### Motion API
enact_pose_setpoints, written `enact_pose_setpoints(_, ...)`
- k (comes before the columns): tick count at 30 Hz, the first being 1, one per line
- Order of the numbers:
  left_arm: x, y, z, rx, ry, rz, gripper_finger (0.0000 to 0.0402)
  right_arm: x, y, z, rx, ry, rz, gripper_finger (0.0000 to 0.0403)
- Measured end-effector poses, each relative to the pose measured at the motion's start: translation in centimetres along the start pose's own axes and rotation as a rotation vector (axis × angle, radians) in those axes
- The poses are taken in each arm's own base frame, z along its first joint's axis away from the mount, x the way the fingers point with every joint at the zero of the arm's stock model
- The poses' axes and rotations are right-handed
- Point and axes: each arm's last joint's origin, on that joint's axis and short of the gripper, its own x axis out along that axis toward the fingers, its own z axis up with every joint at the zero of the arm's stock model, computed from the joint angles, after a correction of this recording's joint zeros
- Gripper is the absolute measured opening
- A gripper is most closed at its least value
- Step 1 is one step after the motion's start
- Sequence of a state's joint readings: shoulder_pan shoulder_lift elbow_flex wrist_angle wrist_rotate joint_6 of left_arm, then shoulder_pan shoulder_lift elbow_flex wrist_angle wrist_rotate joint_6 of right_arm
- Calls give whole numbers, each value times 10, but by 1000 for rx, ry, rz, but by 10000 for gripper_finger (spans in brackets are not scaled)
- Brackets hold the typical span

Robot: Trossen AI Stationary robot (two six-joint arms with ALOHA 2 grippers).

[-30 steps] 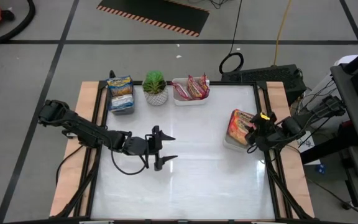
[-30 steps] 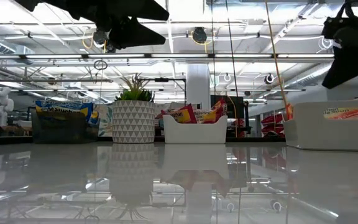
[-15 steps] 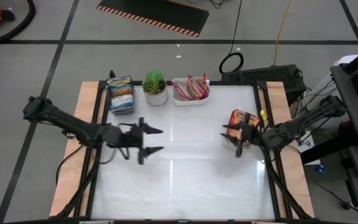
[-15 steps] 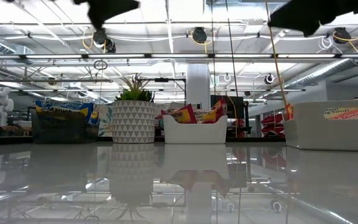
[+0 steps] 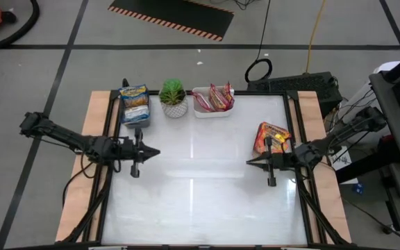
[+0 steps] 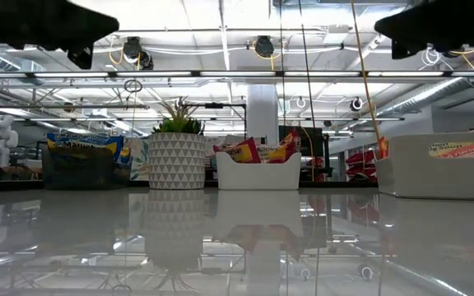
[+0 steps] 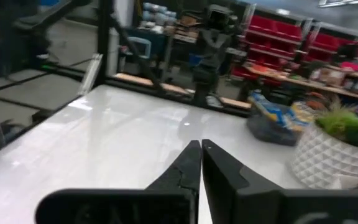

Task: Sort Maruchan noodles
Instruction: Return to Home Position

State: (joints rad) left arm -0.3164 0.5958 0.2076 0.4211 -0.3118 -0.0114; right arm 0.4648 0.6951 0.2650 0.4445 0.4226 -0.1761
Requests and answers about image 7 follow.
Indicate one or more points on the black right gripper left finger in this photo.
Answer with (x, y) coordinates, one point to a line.
(166, 202)

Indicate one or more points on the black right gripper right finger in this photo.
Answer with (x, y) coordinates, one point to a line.
(244, 202)

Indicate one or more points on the soy sauce Maruchan noodle pack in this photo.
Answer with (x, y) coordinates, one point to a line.
(301, 113)
(272, 112)

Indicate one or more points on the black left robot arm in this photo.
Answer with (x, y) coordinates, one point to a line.
(210, 62)

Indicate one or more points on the dark grey plastic bin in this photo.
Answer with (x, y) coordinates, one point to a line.
(269, 133)

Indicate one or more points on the green plant in patterned pot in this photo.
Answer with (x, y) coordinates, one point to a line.
(328, 161)

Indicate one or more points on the white plastic bin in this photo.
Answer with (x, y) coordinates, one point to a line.
(350, 182)

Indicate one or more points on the wooden side board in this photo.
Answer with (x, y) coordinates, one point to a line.
(135, 79)

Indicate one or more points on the wooden workbench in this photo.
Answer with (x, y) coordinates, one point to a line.
(306, 83)

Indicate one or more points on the white cylinder bin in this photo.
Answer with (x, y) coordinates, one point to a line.
(113, 53)

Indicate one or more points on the red shelf bins rack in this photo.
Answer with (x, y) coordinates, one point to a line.
(275, 31)

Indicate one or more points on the silver frame bracket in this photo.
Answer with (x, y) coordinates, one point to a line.
(90, 74)

